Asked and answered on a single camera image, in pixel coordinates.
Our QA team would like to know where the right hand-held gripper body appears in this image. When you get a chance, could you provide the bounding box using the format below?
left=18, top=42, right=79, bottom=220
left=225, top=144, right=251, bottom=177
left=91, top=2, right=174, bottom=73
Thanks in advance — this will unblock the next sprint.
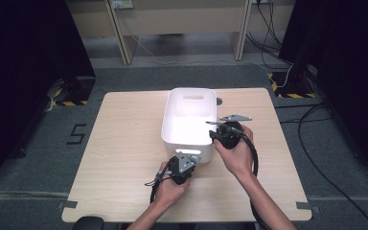
left=215, top=113, right=254, bottom=150

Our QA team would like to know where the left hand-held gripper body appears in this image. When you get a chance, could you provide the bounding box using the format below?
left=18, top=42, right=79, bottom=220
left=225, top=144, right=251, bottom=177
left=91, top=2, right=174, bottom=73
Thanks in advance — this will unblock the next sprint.
left=167, top=150, right=197, bottom=186

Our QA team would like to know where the light blue cloth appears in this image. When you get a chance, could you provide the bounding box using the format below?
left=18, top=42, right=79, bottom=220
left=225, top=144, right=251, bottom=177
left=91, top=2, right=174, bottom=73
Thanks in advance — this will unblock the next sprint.
left=187, top=152, right=202, bottom=165

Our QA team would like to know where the white plastic bin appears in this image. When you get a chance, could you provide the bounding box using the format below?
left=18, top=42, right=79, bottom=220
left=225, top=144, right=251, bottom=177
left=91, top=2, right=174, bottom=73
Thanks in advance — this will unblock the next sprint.
left=161, top=87, right=219, bottom=165

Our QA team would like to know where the person's right hand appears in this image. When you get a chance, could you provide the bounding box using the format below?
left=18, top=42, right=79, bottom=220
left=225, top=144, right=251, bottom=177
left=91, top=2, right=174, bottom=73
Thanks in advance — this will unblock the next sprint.
left=213, top=125, right=256, bottom=180

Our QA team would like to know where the person's left hand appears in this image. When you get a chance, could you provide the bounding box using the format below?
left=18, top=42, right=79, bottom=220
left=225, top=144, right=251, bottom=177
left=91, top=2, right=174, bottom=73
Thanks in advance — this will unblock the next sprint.
left=154, top=161, right=192, bottom=209

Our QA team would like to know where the stand base with hazard tape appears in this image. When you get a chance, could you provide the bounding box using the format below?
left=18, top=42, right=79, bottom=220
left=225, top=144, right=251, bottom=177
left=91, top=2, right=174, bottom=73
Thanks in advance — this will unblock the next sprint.
left=267, top=65, right=317, bottom=100
left=46, top=76, right=97, bottom=108

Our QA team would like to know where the beige wooden desk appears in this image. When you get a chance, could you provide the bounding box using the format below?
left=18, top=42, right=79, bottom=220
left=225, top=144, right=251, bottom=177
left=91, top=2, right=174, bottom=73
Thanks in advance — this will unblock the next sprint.
left=65, top=0, right=296, bottom=66

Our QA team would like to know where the black chair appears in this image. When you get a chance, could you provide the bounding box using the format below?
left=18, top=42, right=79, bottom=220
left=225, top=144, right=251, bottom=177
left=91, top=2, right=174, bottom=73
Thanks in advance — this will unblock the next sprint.
left=71, top=216, right=105, bottom=230

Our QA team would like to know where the black curtain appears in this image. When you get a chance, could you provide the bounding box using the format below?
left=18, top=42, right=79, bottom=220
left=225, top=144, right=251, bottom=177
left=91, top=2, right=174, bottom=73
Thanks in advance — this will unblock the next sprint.
left=279, top=0, right=368, bottom=190
left=0, top=0, right=96, bottom=196

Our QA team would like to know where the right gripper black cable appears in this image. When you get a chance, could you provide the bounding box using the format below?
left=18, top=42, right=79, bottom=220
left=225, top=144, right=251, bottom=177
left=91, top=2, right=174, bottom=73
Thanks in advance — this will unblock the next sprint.
left=227, top=125, right=271, bottom=230

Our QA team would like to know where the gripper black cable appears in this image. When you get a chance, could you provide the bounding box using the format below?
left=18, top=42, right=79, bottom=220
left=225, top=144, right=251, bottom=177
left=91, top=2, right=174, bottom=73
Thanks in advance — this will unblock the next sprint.
left=227, top=125, right=271, bottom=230
left=144, top=170, right=174, bottom=204

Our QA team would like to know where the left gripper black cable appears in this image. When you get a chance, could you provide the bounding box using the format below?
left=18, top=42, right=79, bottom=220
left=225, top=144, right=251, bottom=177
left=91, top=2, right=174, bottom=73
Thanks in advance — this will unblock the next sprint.
left=144, top=170, right=174, bottom=204

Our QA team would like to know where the long black floor cable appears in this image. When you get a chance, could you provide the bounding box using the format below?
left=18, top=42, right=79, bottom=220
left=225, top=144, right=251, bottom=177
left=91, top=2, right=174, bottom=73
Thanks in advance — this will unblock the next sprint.
left=274, top=102, right=368, bottom=230

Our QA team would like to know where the black cable bundle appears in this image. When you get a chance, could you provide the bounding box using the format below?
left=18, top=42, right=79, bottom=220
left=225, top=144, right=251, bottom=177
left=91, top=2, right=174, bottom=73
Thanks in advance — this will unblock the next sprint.
left=245, top=0, right=293, bottom=69

